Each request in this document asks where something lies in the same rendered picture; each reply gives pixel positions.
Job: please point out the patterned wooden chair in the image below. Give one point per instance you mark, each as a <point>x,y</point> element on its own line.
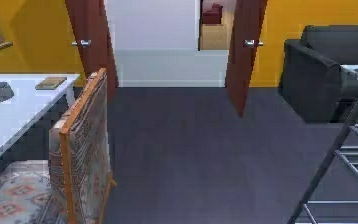
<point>80,140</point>

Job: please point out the dark red armchair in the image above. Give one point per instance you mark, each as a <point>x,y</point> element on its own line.
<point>212,15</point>

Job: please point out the grey metal rack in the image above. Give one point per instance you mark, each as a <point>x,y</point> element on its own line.
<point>340,150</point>

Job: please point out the red-brown room door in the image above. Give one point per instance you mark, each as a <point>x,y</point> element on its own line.
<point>93,43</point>
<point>243,60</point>

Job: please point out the dark grey sofa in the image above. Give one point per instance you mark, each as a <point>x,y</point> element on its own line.
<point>313,76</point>

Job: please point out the white table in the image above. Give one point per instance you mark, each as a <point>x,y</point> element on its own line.
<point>17,110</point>

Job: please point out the olive flat book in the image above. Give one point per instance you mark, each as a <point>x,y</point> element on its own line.
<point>51,83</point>

